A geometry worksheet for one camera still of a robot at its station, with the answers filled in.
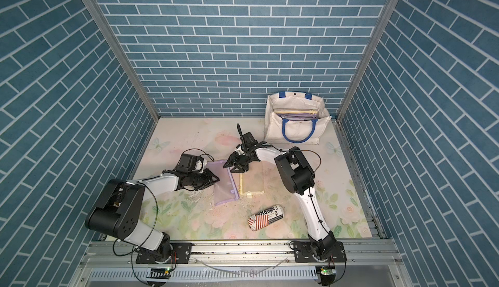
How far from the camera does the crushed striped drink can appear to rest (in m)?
0.80

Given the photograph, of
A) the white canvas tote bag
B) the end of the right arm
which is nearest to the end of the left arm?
the end of the right arm

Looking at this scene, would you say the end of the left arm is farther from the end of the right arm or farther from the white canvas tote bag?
the white canvas tote bag

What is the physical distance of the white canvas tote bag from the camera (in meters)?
0.94

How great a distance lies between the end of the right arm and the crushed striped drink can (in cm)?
22

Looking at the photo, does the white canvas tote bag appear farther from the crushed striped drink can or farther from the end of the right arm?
the crushed striped drink can

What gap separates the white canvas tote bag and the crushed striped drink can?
369mm

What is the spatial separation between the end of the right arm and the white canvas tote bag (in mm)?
173

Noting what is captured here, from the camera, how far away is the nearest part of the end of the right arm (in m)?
0.80

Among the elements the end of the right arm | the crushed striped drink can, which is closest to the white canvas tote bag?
the end of the right arm
